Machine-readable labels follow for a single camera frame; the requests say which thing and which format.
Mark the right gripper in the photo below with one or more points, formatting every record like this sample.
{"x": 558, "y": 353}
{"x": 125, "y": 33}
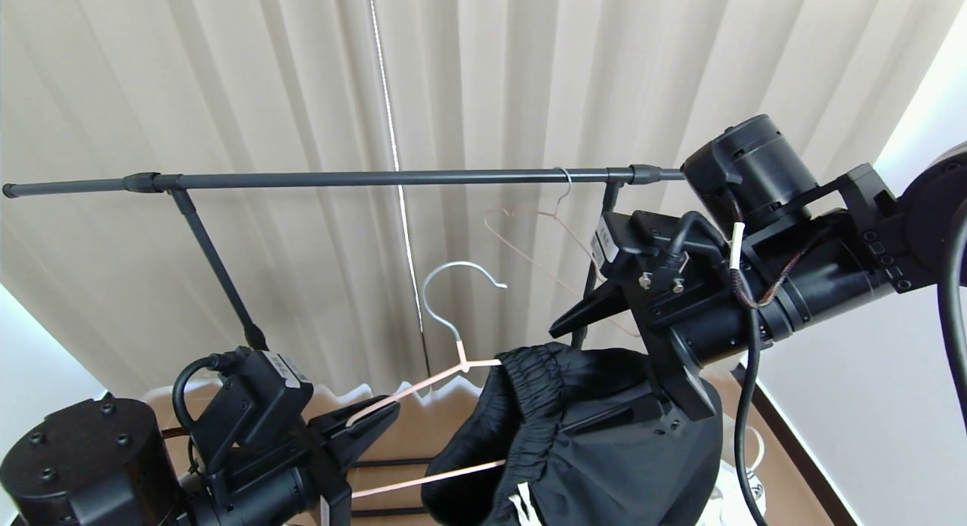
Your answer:
{"x": 816, "y": 284}

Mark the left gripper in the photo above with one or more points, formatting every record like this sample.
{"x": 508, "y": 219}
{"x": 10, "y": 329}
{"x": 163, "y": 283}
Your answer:
{"x": 264, "y": 499}

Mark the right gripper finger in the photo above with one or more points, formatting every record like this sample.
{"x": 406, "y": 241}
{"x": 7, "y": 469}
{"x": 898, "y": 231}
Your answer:
{"x": 627, "y": 411}

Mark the black shorts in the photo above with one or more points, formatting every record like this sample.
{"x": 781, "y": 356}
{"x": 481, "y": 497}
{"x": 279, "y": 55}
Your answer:
{"x": 589, "y": 465}

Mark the pink clothes hanger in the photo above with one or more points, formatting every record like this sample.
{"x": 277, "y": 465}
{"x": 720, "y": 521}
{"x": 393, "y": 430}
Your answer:
{"x": 462, "y": 356}
{"x": 560, "y": 205}

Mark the white laundry basket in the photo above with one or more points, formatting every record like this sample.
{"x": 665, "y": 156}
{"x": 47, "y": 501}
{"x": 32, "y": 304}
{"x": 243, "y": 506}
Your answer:
{"x": 760, "y": 450}

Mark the black clothes rack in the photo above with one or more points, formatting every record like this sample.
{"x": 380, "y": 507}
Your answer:
{"x": 302, "y": 180}

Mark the white garment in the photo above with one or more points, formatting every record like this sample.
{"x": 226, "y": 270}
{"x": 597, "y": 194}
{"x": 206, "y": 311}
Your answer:
{"x": 729, "y": 512}

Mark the beige curtain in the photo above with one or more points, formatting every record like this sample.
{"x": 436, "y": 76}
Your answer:
{"x": 227, "y": 72}

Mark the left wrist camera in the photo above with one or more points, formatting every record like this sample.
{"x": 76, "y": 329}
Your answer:
{"x": 257, "y": 397}

